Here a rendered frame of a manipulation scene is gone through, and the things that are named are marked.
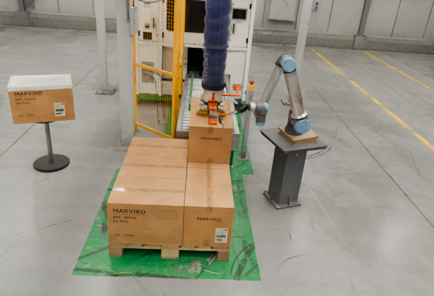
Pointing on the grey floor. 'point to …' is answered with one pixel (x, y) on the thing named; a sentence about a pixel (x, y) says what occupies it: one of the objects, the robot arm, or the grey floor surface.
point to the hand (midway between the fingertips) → (227, 106)
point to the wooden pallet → (116, 249)
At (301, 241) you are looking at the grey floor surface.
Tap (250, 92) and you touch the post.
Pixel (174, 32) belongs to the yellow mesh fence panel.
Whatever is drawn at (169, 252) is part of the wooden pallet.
